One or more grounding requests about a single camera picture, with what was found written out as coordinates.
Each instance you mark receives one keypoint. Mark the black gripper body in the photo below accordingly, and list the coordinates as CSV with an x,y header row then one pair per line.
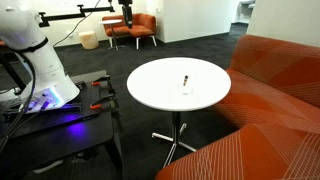
x,y
126,6

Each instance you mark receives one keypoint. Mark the orange pen with black grip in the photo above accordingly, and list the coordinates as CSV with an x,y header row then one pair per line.
x,y
185,80

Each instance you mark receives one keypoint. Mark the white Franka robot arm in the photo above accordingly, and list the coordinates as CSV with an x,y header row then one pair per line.
x,y
40,66

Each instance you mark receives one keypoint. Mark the small orange sofa white legs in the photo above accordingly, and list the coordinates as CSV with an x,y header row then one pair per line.
x,y
140,30

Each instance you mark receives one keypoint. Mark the small white round side table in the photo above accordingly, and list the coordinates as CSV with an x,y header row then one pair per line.
x,y
111,22

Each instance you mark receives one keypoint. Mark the cream cylindrical stool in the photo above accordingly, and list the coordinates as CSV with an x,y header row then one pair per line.
x,y
89,40

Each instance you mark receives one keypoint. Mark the clear drinking glass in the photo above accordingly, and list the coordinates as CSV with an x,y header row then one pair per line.
x,y
186,89

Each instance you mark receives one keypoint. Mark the black metal stand pole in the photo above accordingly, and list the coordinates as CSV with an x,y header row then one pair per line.
x,y
11,75

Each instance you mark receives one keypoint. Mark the black robot workbench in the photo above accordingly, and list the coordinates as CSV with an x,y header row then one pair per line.
x,y
66,136

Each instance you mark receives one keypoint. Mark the large orange patterned sofa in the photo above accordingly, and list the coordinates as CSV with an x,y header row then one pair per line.
x,y
266,100

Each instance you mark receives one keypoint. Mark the white object under workbench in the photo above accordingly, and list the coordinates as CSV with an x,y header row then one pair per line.
x,y
48,166

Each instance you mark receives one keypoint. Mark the white wall outlet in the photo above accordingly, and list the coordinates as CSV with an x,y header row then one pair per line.
x,y
73,33

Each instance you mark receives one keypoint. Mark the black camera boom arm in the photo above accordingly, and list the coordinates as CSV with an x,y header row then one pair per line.
x,y
66,16

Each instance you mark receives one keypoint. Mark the chrome pedestal table base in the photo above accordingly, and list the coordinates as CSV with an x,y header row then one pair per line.
x,y
176,128

